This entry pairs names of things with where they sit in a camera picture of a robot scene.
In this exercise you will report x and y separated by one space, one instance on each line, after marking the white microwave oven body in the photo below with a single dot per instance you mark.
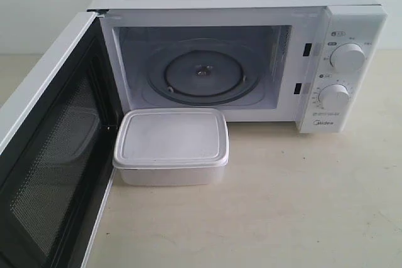
293 38

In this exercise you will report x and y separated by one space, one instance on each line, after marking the glass microwave turntable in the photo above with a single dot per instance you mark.
204 72

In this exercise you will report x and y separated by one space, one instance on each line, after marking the white plastic lidded container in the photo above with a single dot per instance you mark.
172 147

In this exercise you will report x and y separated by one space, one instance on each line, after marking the lower white control knob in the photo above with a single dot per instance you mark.
334 97

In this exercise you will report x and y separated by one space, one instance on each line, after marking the white microwave door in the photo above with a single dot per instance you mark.
58 130

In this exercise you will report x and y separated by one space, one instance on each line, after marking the upper white control knob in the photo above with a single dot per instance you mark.
347 58

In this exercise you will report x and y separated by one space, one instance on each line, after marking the white control knob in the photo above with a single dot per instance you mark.
334 97
347 58

